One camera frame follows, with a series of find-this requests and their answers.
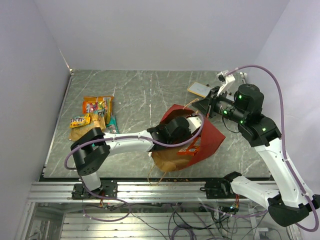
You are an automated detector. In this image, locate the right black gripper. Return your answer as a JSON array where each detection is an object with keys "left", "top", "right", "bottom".
[{"left": 192, "top": 85, "right": 247, "bottom": 124}]

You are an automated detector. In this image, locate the red paper bag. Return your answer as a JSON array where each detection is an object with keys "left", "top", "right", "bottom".
[{"left": 147, "top": 104, "right": 226, "bottom": 175}]

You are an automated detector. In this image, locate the teal snack packet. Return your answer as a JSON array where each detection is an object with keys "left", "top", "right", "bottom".
[{"left": 104, "top": 115, "right": 120, "bottom": 134}]

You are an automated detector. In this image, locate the gold brown snack packet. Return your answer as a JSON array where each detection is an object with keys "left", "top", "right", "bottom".
[{"left": 68, "top": 112, "right": 106, "bottom": 142}]

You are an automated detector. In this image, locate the red yellow snack packet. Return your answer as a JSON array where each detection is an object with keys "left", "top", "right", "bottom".
[{"left": 82, "top": 100, "right": 106, "bottom": 114}]

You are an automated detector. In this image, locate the yellow candy packet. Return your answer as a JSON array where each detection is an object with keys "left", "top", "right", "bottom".
[{"left": 69, "top": 113, "right": 91, "bottom": 129}]

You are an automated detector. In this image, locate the orange kettle chips bag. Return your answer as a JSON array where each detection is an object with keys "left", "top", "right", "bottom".
[{"left": 82, "top": 95, "right": 114, "bottom": 124}]

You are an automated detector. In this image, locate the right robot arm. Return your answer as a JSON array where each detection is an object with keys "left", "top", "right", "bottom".
[{"left": 192, "top": 83, "right": 320, "bottom": 227}]

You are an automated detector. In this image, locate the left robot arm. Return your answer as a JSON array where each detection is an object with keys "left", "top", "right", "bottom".
[{"left": 66, "top": 116, "right": 203, "bottom": 199}]

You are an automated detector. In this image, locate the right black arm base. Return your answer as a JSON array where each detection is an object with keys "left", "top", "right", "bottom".
[{"left": 199, "top": 178, "right": 231, "bottom": 199}]

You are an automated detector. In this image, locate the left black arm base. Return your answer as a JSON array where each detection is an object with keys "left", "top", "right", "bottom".
[{"left": 71, "top": 180, "right": 118, "bottom": 200}]

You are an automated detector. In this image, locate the orange snack packet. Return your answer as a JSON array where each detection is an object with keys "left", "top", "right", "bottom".
[{"left": 177, "top": 146, "right": 200, "bottom": 156}]

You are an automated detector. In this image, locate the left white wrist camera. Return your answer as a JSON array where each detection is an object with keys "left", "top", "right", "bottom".
[{"left": 186, "top": 116, "right": 202, "bottom": 134}]

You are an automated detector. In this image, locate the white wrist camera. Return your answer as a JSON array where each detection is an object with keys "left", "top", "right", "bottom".
[
  {"left": 216, "top": 70, "right": 248, "bottom": 97},
  {"left": 186, "top": 116, "right": 202, "bottom": 134}
]

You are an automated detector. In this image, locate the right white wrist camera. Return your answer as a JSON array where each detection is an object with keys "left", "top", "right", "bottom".
[{"left": 216, "top": 70, "right": 248, "bottom": 97}]

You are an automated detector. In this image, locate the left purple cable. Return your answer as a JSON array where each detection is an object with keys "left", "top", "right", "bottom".
[{"left": 64, "top": 113, "right": 206, "bottom": 201}]

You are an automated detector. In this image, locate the aluminium frame rail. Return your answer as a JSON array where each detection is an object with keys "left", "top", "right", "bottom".
[{"left": 27, "top": 181, "right": 281, "bottom": 204}]

